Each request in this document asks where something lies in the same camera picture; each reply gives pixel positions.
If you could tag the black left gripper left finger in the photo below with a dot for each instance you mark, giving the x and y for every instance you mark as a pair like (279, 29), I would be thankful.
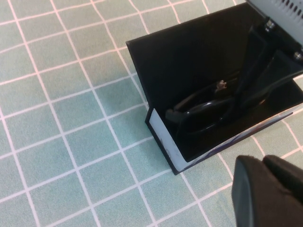
(258, 201)

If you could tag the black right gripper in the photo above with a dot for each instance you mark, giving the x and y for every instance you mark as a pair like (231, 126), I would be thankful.
(281, 40)

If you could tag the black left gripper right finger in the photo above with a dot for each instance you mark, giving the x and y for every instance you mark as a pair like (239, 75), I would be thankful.
(288, 175)

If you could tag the black frame glasses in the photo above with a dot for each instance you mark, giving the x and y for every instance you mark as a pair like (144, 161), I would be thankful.
(203, 111)

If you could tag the black glasses case blue print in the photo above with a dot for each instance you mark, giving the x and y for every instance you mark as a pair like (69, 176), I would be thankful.
(184, 59)

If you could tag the green checked tablecloth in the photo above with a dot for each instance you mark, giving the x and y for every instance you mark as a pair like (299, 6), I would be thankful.
(59, 106)

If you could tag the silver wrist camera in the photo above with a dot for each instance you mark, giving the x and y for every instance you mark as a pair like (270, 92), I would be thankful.
(284, 16)

